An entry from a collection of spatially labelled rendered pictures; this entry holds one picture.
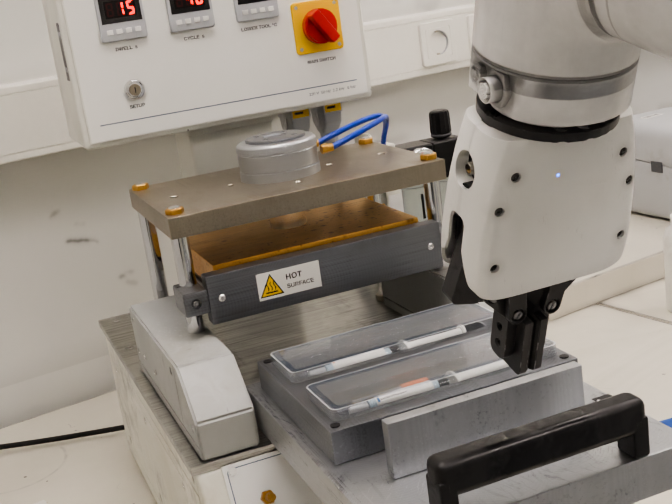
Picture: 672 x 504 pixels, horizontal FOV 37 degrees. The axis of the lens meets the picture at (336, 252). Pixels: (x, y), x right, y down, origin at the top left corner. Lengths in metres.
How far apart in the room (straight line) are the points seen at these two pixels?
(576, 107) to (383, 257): 0.46
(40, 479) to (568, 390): 0.77
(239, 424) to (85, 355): 0.72
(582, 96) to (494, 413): 0.27
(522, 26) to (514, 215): 0.10
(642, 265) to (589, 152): 1.14
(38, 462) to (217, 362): 0.55
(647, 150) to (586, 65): 1.38
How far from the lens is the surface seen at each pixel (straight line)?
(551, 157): 0.53
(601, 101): 0.51
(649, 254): 1.70
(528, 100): 0.51
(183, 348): 0.89
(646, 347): 1.45
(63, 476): 1.31
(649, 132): 1.87
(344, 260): 0.93
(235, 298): 0.90
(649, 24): 0.45
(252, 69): 1.12
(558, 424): 0.65
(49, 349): 1.52
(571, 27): 0.49
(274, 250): 0.92
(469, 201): 0.54
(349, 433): 0.71
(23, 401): 1.53
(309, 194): 0.92
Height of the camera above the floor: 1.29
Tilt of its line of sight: 15 degrees down
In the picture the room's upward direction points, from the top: 8 degrees counter-clockwise
